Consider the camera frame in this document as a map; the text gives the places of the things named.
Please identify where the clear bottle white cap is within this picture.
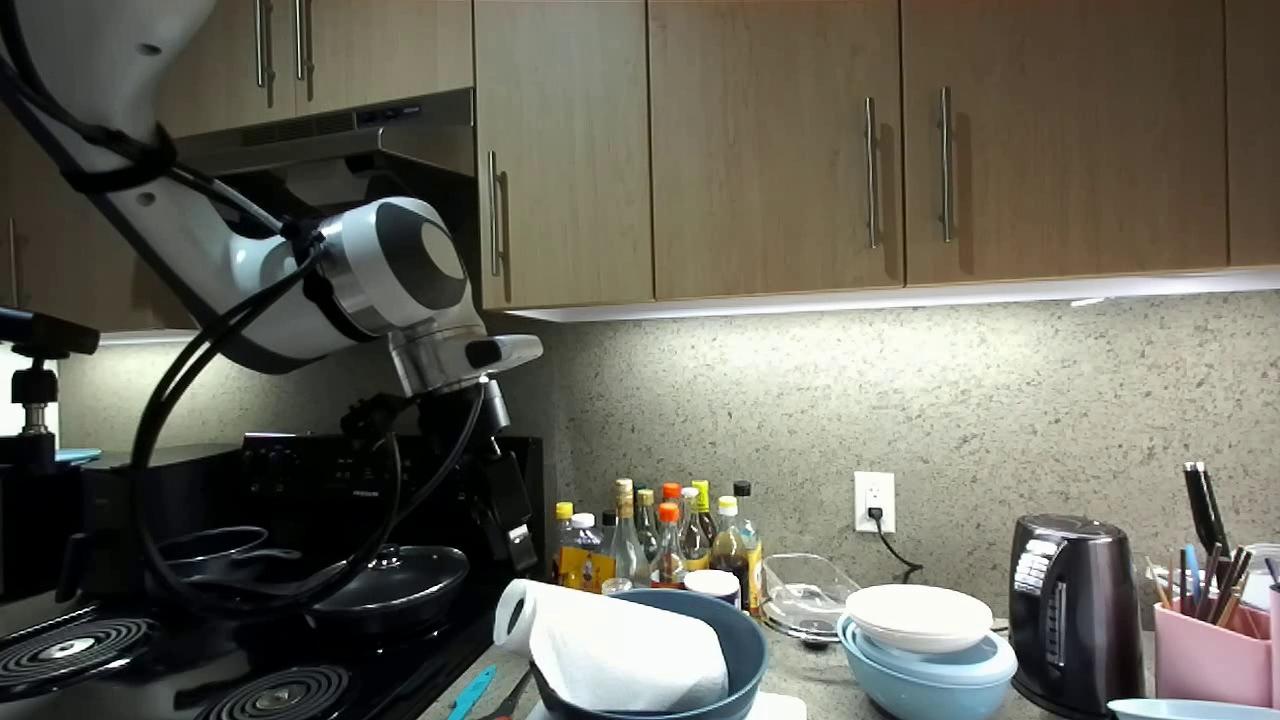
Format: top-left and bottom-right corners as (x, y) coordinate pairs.
(567, 514), (610, 556)

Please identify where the tall bottle gold cap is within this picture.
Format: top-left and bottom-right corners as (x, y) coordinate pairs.
(608, 475), (648, 591)

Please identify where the clear glass bowl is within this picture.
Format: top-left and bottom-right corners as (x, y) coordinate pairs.
(758, 548), (865, 652)

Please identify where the black lidded frying pan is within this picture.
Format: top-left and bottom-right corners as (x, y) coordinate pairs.
(304, 542), (473, 635)

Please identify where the red cap bottle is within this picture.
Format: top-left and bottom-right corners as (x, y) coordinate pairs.
(653, 500), (689, 591)

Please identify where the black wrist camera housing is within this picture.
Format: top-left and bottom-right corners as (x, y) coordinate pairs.
(336, 390), (463, 472)

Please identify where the steel upper cabinet handle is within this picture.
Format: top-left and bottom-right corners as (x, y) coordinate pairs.
(861, 92), (889, 254)
(250, 0), (279, 114)
(290, 0), (318, 105)
(935, 83), (960, 239)
(488, 150), (516, 280)

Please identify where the black handled utensil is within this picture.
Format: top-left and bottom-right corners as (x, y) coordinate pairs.
(1180, 459), (1233, 573)

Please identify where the teal knife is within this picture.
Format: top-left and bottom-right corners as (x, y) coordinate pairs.
(444, 666), (500, 720)

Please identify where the pink utensil holder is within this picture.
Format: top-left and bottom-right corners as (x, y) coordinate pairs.
(1151, 583), (1280, 712)

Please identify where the white lid jar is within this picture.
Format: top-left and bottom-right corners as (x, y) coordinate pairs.
(680, 570), (745, 614)

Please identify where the narrow wooden upper cabinet door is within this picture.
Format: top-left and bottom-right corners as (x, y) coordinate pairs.
(473, 0), (657, 318)

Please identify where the wooden cabinet above hood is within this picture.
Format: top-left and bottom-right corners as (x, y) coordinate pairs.
(157, 0), (475, 141)

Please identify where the white bowl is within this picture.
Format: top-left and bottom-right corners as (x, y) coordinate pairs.
(840, 582), (994, 660)

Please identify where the black stove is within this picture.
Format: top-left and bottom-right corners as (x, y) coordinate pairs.
(0, 431), (553, 720)

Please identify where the blue pen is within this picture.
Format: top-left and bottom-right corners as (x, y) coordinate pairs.
(1176, 542), (1208, 615)

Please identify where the black pot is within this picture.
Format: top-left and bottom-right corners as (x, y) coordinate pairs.
(71, 449), (250, 591)

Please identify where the white kitchen paper roll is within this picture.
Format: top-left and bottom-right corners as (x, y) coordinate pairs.
(490, 578), (737, 718)

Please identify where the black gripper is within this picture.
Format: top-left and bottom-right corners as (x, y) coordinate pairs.
(454, 423), (545, 582)

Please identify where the range hood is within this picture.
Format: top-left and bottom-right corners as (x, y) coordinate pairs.
(173, 90), (481, 183)

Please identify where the black camera tripod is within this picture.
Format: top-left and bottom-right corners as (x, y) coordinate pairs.
(0, 306), (105, 603)

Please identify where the small black pan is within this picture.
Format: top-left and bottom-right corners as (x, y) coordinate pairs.
(153, 521), (275, 578)

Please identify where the pale yellow cap bottle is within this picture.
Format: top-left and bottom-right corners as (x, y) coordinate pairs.
(710, 493), (766, 615)

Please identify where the black electric kettle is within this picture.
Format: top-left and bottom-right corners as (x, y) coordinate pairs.
(1006, 514), (1147, 720)

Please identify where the white wall outlet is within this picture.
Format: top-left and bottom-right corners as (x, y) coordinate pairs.
(852, 469), (898, 537)

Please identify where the light blue bowl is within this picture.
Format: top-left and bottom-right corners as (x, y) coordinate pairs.
(835, 614), (1021, 720)

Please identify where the dark blue bowl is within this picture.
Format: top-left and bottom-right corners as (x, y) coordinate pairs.
(532, 587), (771, 720)

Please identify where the black plug cable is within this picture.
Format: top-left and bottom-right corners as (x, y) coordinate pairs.
(867, 503), (927, 587)

